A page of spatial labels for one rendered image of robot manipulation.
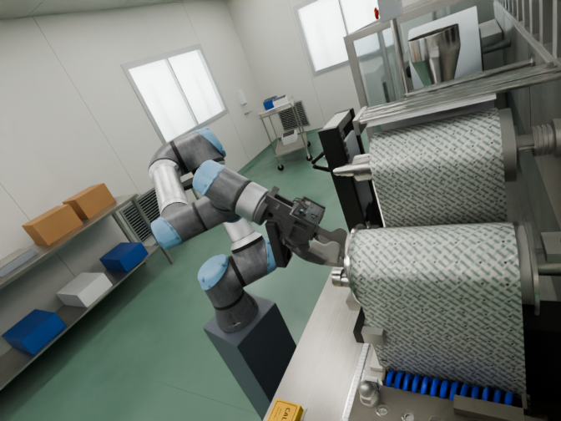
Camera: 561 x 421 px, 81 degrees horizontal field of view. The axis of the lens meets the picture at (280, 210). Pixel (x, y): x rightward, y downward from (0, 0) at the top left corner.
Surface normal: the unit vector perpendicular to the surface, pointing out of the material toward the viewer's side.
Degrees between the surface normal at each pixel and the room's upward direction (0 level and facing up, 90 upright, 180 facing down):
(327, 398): 0
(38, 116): 90
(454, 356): 90
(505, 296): 90
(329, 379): 0
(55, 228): 90
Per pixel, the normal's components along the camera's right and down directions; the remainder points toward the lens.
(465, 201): -0.41, 0.56
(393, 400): -0.35, -0.84
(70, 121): 0.84, -0.07
